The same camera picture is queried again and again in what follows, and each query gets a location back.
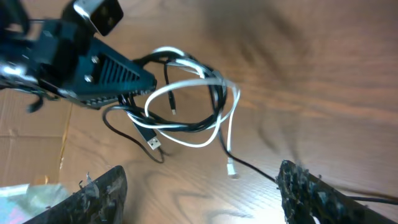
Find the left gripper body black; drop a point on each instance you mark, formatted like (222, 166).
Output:
(51, 66)

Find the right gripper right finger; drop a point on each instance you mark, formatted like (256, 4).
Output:
(308, 199)

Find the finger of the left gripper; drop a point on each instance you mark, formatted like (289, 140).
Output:
(102, 74)

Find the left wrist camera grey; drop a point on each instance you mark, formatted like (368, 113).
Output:
(102, 15)

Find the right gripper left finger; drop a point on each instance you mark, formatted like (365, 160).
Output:
(100, 201)

